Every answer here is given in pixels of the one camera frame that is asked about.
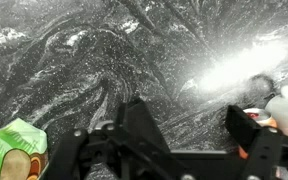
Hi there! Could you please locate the white ceramic mug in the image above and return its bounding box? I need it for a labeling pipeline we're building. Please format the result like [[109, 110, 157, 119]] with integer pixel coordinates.
[[264, 78, 288, 139]]

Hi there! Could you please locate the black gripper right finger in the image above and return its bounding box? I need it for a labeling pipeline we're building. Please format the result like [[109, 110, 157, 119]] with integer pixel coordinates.
[[225, 105, 288, 180]]

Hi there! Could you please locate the green coconut snack bag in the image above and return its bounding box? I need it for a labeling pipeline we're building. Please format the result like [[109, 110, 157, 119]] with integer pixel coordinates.
[[0, 117, 49, 180]]

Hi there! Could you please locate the orange soda can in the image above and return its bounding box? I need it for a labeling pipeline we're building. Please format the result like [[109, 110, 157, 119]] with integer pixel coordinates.
[[238, 107, 279, 160]]

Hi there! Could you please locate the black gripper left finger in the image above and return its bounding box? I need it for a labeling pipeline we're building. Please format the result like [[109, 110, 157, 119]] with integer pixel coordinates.
[[48, 98, 185, 180]]

